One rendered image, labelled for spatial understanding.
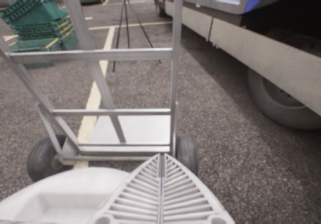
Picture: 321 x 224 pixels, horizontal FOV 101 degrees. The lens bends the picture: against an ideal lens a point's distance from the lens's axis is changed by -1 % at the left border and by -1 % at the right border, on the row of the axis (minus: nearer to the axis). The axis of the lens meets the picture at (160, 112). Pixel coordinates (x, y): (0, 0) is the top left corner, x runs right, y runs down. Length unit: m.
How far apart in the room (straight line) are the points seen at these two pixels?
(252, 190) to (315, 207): 0.27
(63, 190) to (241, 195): 0.75
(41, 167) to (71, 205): 0.32
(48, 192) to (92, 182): 0.12
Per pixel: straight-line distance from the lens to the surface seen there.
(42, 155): 0.80
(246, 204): 0.87
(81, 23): 0.49
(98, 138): 1.03
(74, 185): 0.49
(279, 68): 1.06
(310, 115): 1.12
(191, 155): 0.60
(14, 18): 2.79
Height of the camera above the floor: 0.76
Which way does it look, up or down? 44 degrees down
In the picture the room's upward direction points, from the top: 2 degrees counter-clockwise
